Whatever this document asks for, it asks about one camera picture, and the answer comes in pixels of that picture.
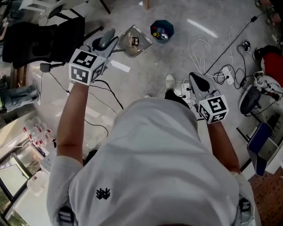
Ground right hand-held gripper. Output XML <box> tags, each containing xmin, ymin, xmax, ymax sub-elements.
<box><xmin>188</xmin><ymin>72</ymin><xmax>229</xmax><ymax>124</ymax></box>

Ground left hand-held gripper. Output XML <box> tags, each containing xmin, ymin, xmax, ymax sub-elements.
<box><xmin>68</xmin><ymin>29</ymin><xmax>120</xmax><ymax>86</ymax></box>

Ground beige paper scrap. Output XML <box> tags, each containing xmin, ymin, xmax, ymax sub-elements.
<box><xmin>126</xmin><ymin>46</ymin><xmax>140</xmax><ymax>56</ymax></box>

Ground grey metal dustpan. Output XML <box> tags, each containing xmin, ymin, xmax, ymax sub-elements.
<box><xmin>110</xmin><ymin>25</ymin><xmax>153</xmax><ymax>58</ymax></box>

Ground teal waste bin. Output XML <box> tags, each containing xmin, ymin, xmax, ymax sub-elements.
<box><xmin>150</xmin><ymin>19</ymin><xmax>175</xmax><ymax>44</ymax></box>

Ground person's left forearm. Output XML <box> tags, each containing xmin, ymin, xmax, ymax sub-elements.
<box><xmin>56</xmin><ymin>82</ymin><xmax>91</xmax><ymax>155</ymax></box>

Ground person's right forearm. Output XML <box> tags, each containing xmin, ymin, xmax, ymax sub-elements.
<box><xmin>207</xmin><ymin>122</ymin><xmax>241</xmax><ymax>174</ymax></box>

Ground person's black trousers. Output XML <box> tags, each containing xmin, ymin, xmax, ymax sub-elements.
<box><xmin>164</xmin><ymin>89</ymin><xmax>191</xmax><ymax>109</ymax></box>

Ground person's right white shoe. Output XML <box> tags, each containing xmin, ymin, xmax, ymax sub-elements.
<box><xmin>165</xmin><ymin>74</ymin><xmax>176</xmax><ymax>90</ymax></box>

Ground grey capsule backpack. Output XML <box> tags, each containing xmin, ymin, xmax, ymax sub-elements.
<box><xmin>240</xmin><ymin>70</ymin><xmax>283</xmax><ymax>117</ymax></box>

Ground spare hand-held gripper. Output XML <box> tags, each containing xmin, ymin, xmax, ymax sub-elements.
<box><xmin>237</xmin><ymin>41</ymin><xmax>252</xmax><ymax>55</ymax></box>

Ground black mesh office chair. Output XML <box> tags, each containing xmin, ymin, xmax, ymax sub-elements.
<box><xmin>2</xmin><ymin>16</ymin><xmax>104</xmax><ymax>73</ymax></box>

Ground blue chair with black legs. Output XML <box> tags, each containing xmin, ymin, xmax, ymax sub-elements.
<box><xmin>236</xmin><ymin>121</ymin><xmax>275</xmax><ymax>177</ymax></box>

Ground white cabinet with red label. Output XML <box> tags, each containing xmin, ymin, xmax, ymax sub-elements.
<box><xmin>264</xmin><ymin>114</ymin><xmax>283</xmax><ymax>175</ymax></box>

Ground person's white t-shirt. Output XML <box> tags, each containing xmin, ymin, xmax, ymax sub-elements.
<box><xmin>46</xmin><ymin>98</ymin><xmax>261</xmax><ymax>226</ymax></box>

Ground pack of water bottles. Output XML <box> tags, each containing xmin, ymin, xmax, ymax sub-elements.
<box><xmin>22</xmin><ymin>123</ymin><xmax>56</xmax><ymax>149</ymax></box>

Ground white looped cable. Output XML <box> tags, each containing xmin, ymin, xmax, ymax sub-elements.
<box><xmin>187</xmin><ymin>33</ymin><xmax>212</xmax><ymax>77</ymax></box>

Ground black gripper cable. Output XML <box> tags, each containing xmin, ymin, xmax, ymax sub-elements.
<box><xmin>88</xmin><ymin>79</ymin><xmax>124</xmax><ymax>110</ymax></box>

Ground long black adapter cable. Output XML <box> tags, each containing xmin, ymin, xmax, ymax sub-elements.
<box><xmin>204</xmin><ymin>13</ymin><xmax>264</xmax><ymax>75</ymax></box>

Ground grey shoulder strap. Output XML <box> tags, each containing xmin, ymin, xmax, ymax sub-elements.
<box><xmin>238</xmin><ymin>197</ymin><xmax>252</xmax><ymax>218</ymax></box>
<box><xmin>57</xmin><ymin>205</ymin><xmax>75</xmax><ymax>226</ymax></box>

